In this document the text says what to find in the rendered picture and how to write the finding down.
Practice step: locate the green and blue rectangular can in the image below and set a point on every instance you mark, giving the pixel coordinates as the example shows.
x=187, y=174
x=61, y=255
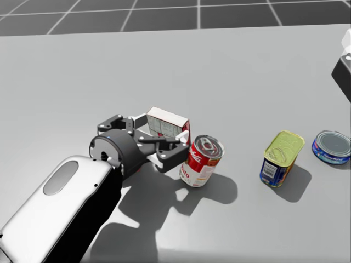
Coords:
x=279, y=159

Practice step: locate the red and white can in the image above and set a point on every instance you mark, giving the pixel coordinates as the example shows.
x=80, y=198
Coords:
x=200, y=161

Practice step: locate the blue flat can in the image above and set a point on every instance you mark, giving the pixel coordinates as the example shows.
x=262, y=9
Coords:
x=333, y=148

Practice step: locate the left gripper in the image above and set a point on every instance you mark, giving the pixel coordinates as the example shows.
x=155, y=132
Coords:
x=123, y=149

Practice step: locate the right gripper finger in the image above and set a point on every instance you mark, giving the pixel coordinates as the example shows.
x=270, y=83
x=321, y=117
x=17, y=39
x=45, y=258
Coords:
x=344, y=74

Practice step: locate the red and white carton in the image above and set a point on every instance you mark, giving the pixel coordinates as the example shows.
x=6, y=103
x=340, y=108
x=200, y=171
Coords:
x=164, y=123

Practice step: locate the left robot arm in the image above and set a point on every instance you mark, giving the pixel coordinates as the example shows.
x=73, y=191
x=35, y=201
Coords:
x=55, y=208

